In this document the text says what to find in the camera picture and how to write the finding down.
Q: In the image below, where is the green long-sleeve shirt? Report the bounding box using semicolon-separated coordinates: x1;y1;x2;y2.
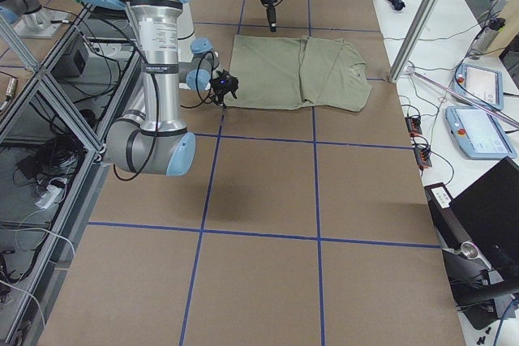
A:
225;35;371;112

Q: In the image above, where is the teach pendant far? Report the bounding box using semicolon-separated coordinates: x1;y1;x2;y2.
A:
453;63;504;110

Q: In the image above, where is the teach pendant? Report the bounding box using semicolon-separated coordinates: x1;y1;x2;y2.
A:
453;63;504;110
445;106;517;160

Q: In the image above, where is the teach pendant near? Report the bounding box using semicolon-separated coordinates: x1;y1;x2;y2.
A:
445;106;517;160

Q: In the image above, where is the aluminium frame post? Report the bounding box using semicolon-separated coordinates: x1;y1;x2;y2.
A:
388;0;439;83

